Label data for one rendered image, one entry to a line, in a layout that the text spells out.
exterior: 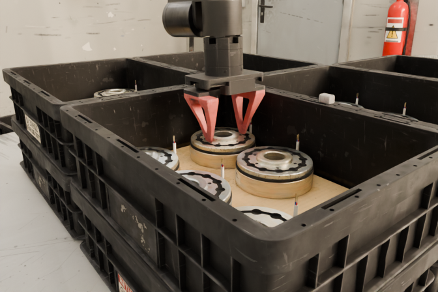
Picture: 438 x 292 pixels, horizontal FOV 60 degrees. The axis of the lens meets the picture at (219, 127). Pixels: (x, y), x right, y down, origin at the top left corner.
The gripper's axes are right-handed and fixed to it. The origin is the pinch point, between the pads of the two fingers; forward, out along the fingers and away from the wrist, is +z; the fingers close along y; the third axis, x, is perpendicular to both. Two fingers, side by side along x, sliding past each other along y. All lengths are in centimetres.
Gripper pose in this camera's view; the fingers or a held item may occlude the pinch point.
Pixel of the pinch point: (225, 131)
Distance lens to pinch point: 58.6
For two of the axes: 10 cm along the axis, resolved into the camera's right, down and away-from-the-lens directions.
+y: -8.3, 1.9, -5.2
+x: 5.5, 2.2, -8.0
